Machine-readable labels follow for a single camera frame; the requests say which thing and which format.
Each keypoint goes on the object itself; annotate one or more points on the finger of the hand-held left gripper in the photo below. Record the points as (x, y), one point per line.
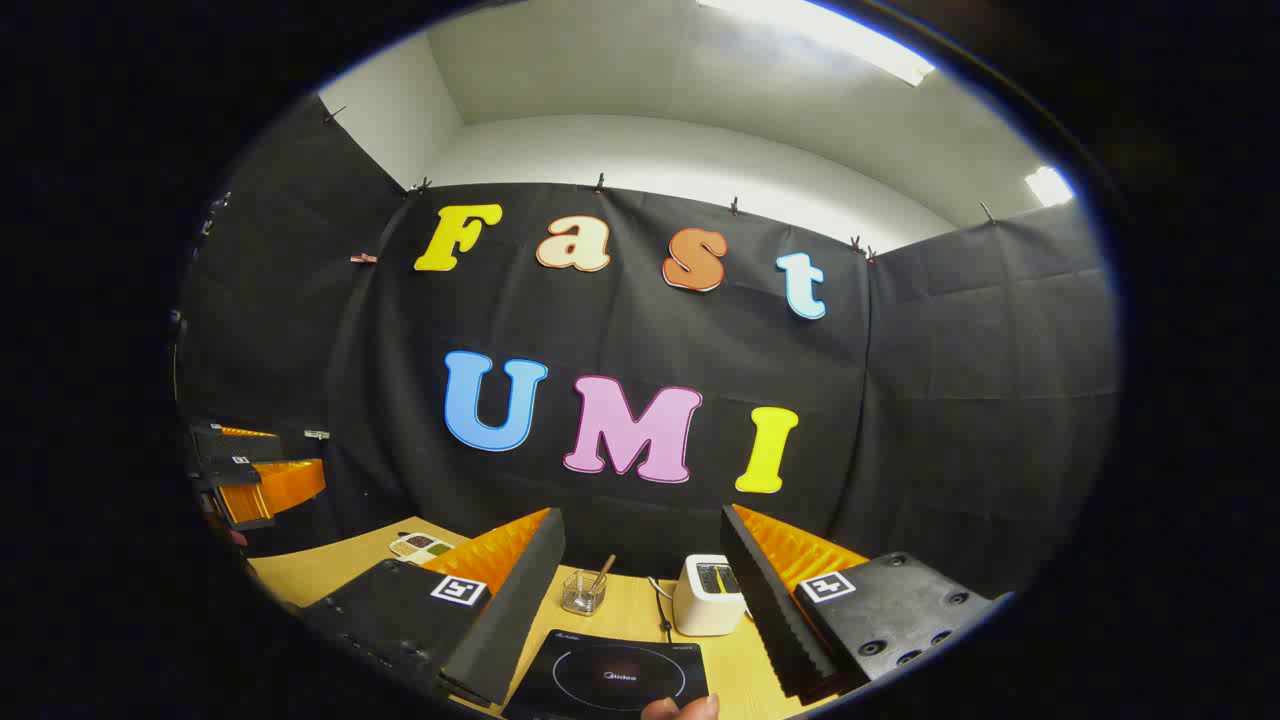
(225, 448)
(285, 485)

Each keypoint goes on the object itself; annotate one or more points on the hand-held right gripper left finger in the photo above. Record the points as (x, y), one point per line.
(520, 610)

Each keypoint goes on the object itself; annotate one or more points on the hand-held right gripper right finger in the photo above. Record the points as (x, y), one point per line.
(770, 610)

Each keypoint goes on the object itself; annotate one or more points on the black induction cooktop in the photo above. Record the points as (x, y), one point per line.
(600, 680)

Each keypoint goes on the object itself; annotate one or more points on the white toaster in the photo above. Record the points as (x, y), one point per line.
(700, 600)

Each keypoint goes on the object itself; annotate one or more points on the divided white snack plate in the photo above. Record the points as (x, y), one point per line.
(420, 546)

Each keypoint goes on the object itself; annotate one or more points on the black backdrop cloth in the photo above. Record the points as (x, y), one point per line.
(900, 400)

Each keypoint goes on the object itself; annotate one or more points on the small ceiling light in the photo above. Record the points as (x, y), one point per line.
(1048, 186)

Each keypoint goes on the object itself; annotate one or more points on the long ceiling light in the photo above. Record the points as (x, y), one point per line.
(830, 38)

